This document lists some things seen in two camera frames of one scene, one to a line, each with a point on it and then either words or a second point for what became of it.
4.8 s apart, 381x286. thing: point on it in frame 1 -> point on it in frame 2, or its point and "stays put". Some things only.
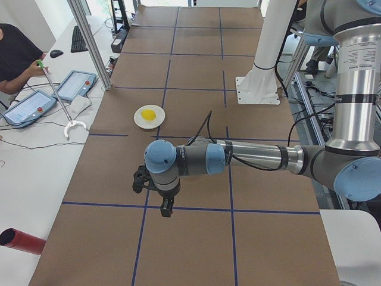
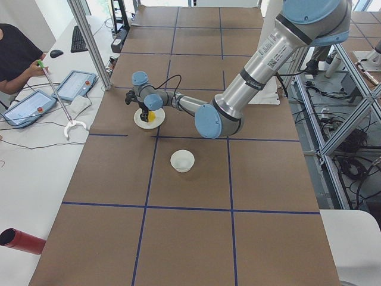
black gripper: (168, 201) -> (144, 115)
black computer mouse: (56, 53) stays put
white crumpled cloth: (78, 104) stays put
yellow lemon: (148, 114) stays put
